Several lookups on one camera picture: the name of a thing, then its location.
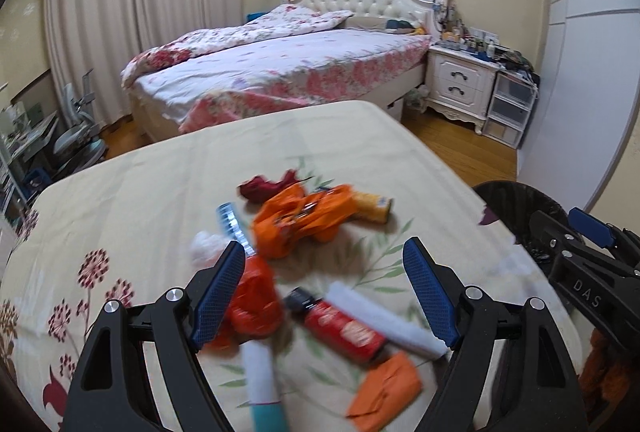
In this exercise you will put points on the yellow packet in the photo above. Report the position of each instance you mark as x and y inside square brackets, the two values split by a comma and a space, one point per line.
[372, 207]

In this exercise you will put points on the red-orange wrapper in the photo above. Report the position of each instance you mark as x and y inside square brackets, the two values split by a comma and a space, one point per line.
[257, 297]

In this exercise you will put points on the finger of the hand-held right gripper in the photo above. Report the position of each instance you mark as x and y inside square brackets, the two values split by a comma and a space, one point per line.
[592, 224]
[555, 237]

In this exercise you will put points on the white wardrobe door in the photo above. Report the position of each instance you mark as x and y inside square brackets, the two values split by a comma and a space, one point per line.
[580, 86]

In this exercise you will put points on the white nightstand with two drawers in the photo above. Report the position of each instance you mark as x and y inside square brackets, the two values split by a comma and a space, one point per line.
[460, 81]

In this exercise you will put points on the pale pleated curtain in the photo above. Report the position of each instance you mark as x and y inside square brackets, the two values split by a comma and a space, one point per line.
[150, 11]

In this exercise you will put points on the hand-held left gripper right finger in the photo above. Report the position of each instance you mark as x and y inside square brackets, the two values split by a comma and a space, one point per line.
[430, 297]

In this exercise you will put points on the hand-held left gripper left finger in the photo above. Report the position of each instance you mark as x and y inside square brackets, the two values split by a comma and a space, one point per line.
[220, 297]

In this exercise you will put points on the pile of small toiletries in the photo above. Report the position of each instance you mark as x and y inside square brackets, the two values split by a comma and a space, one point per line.
[487, 46]

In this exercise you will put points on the pink floral quilt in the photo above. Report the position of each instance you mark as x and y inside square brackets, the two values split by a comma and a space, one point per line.
[280, 26]

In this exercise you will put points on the dark teal cloth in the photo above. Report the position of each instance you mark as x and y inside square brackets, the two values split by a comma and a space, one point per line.
[400, 26]

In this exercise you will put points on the orange paper packet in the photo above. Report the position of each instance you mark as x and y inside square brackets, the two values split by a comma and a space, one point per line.
[385, 387]

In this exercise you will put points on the blue striped tube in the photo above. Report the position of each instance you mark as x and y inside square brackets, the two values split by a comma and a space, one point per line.
[230, 222]

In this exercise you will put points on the rust orange cloth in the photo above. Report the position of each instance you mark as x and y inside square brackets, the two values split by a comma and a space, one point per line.
[610, 377]

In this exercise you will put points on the grey office chair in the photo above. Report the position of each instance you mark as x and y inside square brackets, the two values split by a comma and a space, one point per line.
[80, 131]

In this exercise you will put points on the beige pillow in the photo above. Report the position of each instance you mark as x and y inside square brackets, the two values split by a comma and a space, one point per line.
[367, 22]

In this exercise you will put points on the translucent plastic drawer unit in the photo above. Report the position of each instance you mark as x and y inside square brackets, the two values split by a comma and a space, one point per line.
[510, 109]

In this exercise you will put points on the white tissue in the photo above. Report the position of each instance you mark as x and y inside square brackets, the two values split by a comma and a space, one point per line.
[205, 247]

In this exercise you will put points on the dark red cloth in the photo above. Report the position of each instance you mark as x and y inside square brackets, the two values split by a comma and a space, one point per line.
[260, 189]

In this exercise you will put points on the orange plastic bag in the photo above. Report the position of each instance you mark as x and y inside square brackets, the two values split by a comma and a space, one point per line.
[285, 227]

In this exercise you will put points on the clear plastic bag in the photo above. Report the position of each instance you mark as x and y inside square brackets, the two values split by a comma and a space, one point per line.
[416, 100]

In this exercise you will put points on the black lined trash bin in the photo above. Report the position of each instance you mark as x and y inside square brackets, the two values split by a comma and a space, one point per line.
[505, 207]

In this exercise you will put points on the white and teal tube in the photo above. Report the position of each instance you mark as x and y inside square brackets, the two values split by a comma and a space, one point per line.
[262, 377]

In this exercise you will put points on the red tube with black cap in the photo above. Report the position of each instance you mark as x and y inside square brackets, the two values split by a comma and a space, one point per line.
[340, 332]

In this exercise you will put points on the beige floral tablecloth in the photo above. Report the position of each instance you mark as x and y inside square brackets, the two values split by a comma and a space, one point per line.
[150, 192]

